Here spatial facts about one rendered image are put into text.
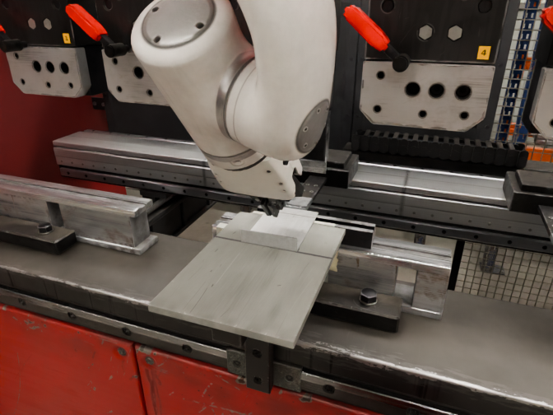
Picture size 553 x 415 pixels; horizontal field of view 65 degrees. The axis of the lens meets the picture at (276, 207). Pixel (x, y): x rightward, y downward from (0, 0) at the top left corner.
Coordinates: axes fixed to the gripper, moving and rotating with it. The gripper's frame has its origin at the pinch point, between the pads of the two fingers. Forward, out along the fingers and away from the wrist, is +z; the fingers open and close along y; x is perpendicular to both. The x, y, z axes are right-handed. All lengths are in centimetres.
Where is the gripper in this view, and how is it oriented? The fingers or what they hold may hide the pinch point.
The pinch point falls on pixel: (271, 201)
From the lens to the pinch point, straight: 60.3
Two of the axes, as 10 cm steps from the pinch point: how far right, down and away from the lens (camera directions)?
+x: -2.6, 8.9, -3.7
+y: -9.4, -1.5, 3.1
